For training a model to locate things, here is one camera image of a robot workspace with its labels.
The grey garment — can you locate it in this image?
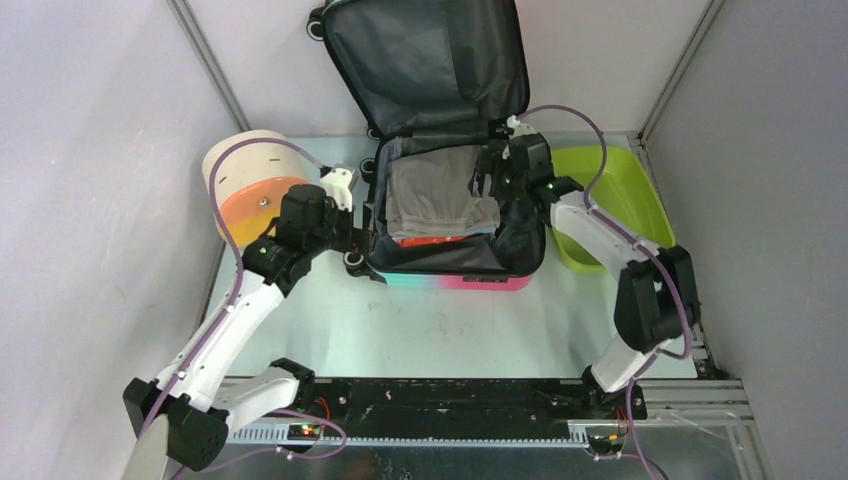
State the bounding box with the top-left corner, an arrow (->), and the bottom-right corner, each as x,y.
385,145 -> 501,238

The grey cable duct strip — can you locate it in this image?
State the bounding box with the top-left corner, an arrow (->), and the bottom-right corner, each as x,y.
226,422 -> 590,448

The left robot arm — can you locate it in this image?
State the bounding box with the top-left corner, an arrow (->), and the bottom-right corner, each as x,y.
123,180 -> 355,479

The orange red item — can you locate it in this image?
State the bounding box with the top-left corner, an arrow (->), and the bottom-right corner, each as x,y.
392,232 -> 493,248

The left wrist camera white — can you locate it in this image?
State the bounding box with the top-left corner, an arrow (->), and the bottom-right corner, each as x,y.
320,165 -> 358,213

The cream orange cylindrical container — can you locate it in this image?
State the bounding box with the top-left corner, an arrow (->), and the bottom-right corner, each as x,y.
213,143 -> 310,249

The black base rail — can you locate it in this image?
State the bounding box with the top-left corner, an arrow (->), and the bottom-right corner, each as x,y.
294,377 -> 647,439

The lime green plastic tray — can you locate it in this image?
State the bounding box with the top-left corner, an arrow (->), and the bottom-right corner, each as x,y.
552,145 -> 677,248

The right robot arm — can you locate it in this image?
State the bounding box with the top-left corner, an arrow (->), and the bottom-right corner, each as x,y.
469,134 -> 700,418

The pink teal cartoon suitcase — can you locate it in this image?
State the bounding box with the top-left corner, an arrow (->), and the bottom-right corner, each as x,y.
306,1 -> 546,291

